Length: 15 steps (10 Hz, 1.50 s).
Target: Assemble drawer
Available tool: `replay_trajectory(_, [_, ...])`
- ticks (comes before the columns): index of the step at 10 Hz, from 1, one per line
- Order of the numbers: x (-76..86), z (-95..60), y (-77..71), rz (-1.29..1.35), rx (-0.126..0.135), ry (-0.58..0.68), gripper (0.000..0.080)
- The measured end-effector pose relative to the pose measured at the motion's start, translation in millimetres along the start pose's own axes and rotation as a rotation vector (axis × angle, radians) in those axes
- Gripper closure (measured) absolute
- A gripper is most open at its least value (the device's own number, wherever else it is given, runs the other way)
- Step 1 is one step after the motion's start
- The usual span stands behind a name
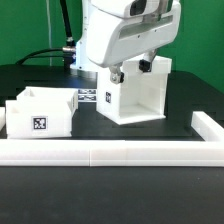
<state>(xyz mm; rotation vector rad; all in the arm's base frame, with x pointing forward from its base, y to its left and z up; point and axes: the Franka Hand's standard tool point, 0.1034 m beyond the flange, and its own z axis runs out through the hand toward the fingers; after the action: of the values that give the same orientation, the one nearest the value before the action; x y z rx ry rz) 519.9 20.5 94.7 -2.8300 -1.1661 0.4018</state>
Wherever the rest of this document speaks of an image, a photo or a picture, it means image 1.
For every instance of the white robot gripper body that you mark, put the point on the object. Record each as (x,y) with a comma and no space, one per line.
(112,40)

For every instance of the white drawer cabinet housing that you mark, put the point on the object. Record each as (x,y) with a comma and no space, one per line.
(141,97)

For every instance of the white front drawer box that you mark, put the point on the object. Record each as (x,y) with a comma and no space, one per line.
(37,119)

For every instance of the white drawer box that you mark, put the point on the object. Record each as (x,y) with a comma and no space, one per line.
(69,95)
(37,119)

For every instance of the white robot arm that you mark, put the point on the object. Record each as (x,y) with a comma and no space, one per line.
(82,62)

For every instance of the white rear drawer box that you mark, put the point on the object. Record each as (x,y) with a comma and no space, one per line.
(69,95)

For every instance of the white fiducial marker sheet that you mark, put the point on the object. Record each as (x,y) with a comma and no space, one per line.
(87,94)

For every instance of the white L-shaped border fence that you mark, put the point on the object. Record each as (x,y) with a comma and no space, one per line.
(209,151)

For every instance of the white block at left edge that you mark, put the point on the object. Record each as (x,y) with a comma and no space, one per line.
(2,117)

